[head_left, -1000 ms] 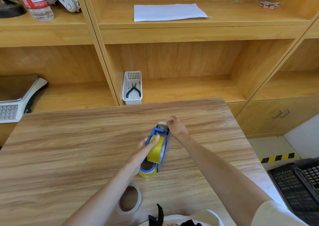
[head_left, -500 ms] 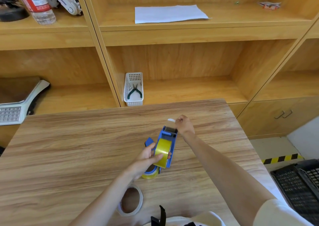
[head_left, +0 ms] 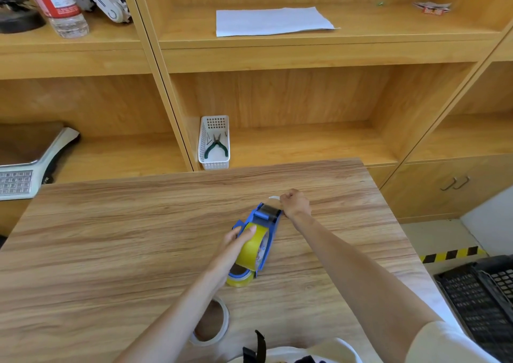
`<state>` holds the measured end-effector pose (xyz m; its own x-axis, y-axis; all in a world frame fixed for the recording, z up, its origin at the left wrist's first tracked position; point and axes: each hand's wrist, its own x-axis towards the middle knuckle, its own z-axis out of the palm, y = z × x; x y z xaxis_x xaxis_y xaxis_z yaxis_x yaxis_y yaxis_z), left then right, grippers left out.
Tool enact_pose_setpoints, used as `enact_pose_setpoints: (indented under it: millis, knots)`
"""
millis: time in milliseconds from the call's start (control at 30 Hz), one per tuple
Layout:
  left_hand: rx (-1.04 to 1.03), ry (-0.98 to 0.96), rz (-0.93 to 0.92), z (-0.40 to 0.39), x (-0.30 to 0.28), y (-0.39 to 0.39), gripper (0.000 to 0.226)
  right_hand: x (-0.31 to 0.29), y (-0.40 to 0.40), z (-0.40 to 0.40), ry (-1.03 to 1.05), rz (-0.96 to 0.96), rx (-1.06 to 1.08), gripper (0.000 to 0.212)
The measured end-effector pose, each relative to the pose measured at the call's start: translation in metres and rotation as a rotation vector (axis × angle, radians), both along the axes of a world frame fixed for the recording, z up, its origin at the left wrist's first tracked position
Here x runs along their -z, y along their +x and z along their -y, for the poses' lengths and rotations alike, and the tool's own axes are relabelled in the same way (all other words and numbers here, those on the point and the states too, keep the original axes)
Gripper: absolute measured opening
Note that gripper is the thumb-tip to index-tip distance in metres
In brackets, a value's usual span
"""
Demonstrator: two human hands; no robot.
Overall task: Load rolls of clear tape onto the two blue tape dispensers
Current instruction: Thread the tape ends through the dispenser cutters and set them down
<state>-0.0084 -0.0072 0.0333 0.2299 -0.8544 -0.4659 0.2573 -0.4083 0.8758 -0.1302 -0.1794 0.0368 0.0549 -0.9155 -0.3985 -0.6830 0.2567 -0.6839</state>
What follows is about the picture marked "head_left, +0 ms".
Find person's right hand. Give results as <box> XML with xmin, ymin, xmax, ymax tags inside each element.
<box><xmin>279</xmin><ymin>188</ymin><xmax>313</xmax><ymax>221</ymax></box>

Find person's left hand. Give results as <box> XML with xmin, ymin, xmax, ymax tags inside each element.
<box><xmin>206</xmin><ymin>224</ymin><xmax>257</xmax><ymax>291</ymax></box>

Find yellow tape roll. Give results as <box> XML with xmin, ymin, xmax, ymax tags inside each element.
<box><xmin>235</xmin><ymin>223</ymin><xmax>270</xmax><ymax>273</ymax></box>
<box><xmin>226</xmin><ymin>268</ymin><xmax>256</xmax><ymax>289</ymax></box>

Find clear tape roll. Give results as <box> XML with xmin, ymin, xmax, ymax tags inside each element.
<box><xmin>189</xmin><ymin>296</ymin><xmax>230</xmax><ymax>348</ymax></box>

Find person's left forearm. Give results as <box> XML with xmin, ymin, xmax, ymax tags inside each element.
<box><xmin>113</xmin><ymin>272</ymin><xmax>230</xmax><ymax>363</ymax></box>

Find person's right forearm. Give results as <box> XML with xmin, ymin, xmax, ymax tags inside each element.
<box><xmin>288</xmin><ymin>210</ymin><xmax>441</xmax><ymax>363</ymax></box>

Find white plastic basket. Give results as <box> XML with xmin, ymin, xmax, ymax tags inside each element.
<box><xmin>198</xmin><ymin>115</ymin><xmax>231</xmax><ymax>171</ymax></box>

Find wooden shelf cabinet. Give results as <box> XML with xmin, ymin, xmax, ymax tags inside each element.
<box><xmin>0</xmin><ymin>0</ymin><xmax>513</xmax><ymax>237</ymax></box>

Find white paper sheet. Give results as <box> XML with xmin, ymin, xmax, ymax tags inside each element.
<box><xmin>215</xmin><ymin>7</ymin><xmax>340</xmax><ymax>38</ymax></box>

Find black plastic crate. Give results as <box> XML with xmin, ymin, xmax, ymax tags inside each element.
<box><xmin>433</xmin><ymin>262</ymin><xmax>513</xmax><ymax>363</ymax></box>
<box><xmin>472</xmin><ymin>255</ymin><xmax>513</xmax><ymax>315</ymax></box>

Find white shirt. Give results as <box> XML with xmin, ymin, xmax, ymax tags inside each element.
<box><xmin>228</xmin><ymin>320</ymin><xmax>502</xmax><ymax>363</ymax></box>

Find white electronic scale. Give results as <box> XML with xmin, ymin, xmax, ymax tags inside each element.
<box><xmin>0</xmin><ymin>122</ymin><xmax>81</xmax><ymax>202</ymax></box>

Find crumpled snack wrapper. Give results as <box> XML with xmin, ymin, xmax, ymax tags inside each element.
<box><xmin>413</xmin><ymin>1</ymin><xmax>454</xmax><ymax>16</ymax></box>

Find clear plastic water bottle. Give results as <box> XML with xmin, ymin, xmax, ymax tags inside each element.
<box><xmin>22</xmin><ymin>0</ymin><xmax>90</xmax><ymax>39</ymax></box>

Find black round object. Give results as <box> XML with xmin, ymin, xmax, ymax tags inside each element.
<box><xmin>0</xmin><ymin>0</ymin><xmax>46</xmax><ymax>34</ymax></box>

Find black shoulder strap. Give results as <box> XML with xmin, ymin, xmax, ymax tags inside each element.
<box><xmin>242</xmin><ymin>329</ymin><xmax>267</xmax><ymax>363</ymax></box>

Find green handled pliers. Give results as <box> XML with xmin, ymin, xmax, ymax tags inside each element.
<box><xmin>204</xmin><ymin>133</ymin><xmax>229</xmax><ymax>160</ymax></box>

